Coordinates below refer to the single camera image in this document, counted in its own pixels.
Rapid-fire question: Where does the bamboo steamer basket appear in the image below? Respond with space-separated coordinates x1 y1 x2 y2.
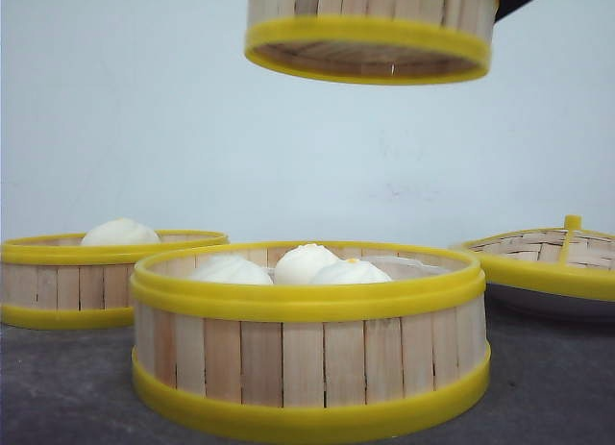
131 241 491 444
1 230 229 330
244 0 499 86

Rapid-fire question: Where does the bamboo steamer lid yellow rim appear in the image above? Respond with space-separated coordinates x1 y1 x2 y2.
453 214 614 303

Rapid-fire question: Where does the white paper liner front basket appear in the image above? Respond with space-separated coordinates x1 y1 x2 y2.
361 256 451 281

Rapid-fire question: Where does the white plate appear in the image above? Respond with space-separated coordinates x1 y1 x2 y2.
486 284 614 324

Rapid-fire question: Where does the right white bun front basket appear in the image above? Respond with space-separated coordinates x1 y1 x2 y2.
308 259 392 284

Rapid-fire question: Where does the white bun basket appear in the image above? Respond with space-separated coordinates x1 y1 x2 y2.
188 255 273 285
308 259 392 284
274 243 340 285

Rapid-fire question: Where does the middle white bun front basket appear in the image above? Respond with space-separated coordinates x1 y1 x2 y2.
274 243 340 285

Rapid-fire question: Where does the left white bun front basket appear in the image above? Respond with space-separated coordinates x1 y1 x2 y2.
188 255 273 285

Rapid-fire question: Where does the white bun in left basket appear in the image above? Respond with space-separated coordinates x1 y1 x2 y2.
81 218 161 246

